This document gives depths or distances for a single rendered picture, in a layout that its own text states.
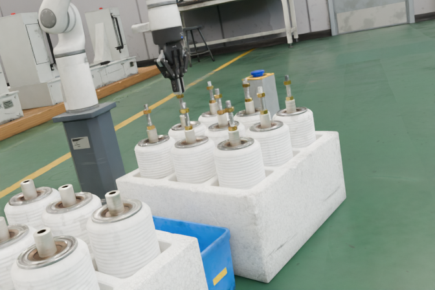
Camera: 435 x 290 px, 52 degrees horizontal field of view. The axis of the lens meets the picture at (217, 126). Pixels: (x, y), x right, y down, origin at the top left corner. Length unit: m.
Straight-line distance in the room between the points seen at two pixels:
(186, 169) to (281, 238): 0.24
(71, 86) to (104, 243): 0.81
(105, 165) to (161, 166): 0.43
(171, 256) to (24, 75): 3.20
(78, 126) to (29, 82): 2.38
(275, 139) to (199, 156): 0.16
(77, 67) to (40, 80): 2.32
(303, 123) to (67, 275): 0.64
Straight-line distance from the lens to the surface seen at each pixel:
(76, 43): 1.40
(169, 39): 1.06
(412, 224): 1.05
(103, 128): 1.40
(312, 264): 0.93
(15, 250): 0.69
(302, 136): 1.04
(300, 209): 0.97
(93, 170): 1.42
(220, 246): 0.82
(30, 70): 3.73
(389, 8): 6.11
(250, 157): 0.85
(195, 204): 0.91
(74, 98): 1.40
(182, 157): 0.92
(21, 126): 3.28
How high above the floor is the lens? 0.50
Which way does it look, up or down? 14 degrees down
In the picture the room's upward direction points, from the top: 11 degrees counter-clockwise
